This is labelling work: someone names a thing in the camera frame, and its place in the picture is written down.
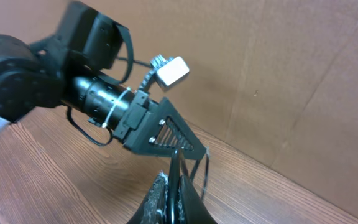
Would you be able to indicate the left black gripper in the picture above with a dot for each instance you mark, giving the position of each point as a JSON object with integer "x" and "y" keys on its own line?
{"x": 156, "y": 129}

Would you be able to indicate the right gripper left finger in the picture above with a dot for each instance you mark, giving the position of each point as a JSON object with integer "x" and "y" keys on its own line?
{"x": 152, "y": 208}

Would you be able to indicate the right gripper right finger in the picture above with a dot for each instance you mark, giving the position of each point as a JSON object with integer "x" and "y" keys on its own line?
{"x": 192, "y": 209}

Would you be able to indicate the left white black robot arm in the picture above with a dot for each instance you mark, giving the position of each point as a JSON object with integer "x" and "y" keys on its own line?
{"x": 84, "y": 66}

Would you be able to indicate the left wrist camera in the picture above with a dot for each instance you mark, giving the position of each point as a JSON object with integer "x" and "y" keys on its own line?
{"x": 169, "y": 71}

